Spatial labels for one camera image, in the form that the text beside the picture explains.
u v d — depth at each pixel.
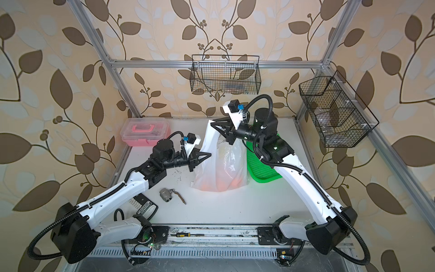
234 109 0.50
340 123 0.74
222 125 0.56
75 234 0.39
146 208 0.82
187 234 0.75
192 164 0.63
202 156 0.69
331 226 0.37
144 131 0.99
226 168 0.81
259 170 0.94
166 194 0.84
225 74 0.96
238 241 0.74
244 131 0.54
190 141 0.61
